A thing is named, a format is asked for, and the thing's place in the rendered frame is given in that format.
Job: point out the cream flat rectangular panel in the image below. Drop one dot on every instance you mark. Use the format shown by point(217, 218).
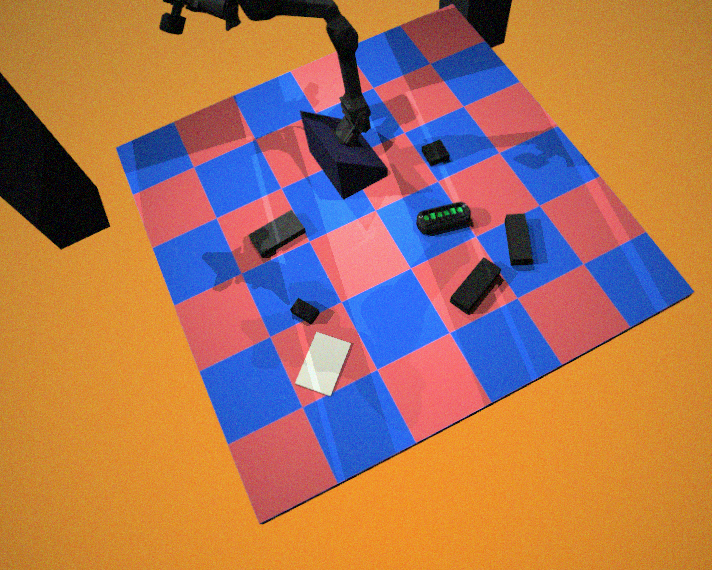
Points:
point(323, 364)

